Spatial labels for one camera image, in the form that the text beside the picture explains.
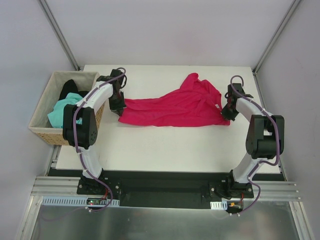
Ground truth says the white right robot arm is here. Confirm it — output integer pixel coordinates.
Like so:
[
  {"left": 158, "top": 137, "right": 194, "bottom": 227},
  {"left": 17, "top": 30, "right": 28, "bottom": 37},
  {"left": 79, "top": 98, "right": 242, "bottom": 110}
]
[{"left": 221, "top": 83, "right": 285, "bottom": 198}]

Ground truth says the white cable duct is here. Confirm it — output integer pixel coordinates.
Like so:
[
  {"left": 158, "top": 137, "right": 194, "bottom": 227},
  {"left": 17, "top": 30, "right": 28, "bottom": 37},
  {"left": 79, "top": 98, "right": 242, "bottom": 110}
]
[
  {"left": 210, "top": 201, "right": 228, "bottom": 211},
  {"left": 42, "top": 196, "right": 120, "bottom": 208}
]

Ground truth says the right white cable duct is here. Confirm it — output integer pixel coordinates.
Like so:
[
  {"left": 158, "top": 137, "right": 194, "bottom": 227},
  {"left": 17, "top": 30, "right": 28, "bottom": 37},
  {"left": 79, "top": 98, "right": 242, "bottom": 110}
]
[{"left": 210, "top": 201, "right": 228, "bottom": 211}]

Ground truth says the pink t shirt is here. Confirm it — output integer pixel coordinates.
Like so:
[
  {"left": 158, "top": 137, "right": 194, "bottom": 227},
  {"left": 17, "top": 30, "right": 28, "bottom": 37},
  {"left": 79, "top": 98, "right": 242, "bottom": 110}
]
[{"left": 118, "top": 73, "right": 230, "bottom": 127}]

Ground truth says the wicker laundry basket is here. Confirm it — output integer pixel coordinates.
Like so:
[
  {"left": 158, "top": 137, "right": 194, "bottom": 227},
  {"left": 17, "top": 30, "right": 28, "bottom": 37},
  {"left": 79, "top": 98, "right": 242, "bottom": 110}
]
[{"left": 28, "top": 71, "right": 100, "bottom": 146}]

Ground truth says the left white cable duct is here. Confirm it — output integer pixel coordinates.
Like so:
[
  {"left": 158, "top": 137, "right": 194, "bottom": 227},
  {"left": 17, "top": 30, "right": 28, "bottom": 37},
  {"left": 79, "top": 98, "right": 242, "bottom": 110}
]
[{"left": 42, "top": 196, "right": 120, "bottom": 208}]

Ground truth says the teal t shirt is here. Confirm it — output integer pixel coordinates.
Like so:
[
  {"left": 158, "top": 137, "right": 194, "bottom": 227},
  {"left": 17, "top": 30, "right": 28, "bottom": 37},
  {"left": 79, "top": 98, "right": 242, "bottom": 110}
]
[{"left": 47, "top": 92, "right": 83, "bottom": 129}]

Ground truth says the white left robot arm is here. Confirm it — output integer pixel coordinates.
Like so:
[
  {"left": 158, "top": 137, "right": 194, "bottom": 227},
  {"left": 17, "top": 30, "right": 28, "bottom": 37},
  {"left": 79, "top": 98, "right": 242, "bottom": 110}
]
[{"left": 62, "top": 67, "right": 127, "bottom": 195}]

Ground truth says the black t shirt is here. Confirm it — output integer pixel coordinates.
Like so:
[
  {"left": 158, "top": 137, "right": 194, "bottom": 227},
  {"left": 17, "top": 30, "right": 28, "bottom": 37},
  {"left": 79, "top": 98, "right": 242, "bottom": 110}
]
[{"left": 59, "top": 79, "right": 89, "bottom": 100}]

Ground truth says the left aluminium frame post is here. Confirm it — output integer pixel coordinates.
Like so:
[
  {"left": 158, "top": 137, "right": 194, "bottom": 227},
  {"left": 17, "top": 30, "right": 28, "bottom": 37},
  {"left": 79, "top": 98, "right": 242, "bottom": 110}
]
[{"left": 37, "top": 0, "right": 81, "bottom": 71}]

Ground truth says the aluminium frame post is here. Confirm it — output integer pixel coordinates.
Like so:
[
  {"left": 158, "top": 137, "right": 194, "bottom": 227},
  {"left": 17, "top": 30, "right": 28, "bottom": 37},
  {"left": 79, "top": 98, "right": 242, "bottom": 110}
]
[
  {"left": 252, "top": 0, "right": 303, "bottom": 76},
  {"left": 37, "top": 0, "right": 81, "bottom": 71}
]

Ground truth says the right aluminium frame post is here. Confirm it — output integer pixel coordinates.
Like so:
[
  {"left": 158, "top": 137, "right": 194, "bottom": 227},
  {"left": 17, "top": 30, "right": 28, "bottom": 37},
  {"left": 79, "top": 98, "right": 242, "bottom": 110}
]
[{"left": 252, "top": 0, "right": 303, "bottom": 76}]

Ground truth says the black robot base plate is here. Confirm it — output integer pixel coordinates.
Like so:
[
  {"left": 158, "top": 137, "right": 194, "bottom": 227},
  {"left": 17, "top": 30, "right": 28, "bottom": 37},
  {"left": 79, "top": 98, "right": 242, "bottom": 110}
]
[{"left": 76, "top": 170, "right": 254, "bottom": 209}]

